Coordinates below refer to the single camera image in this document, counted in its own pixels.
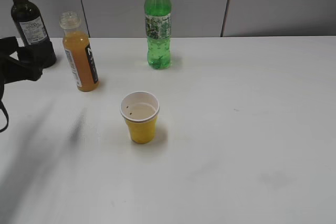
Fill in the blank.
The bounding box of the dark red wine bottle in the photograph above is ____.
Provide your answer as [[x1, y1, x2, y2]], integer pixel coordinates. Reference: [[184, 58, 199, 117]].
[[11, 0, 56, 68]]

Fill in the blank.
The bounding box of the yellow paper cup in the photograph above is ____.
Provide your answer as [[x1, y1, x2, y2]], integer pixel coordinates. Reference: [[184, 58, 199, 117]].
[[120, 91, 160, 144]]

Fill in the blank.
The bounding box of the NFC orange juice bottle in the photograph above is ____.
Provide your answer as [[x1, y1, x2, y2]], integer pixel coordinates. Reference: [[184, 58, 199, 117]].
[[59, 11, 99, 92]]

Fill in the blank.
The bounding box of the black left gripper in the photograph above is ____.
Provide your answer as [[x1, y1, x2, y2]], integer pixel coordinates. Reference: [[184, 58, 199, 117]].
[[1, 37, 53, 84]]

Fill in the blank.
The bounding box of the green plastic soda bottle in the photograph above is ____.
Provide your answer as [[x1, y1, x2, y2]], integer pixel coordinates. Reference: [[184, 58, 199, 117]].
[[144, 0, 172, 69]]

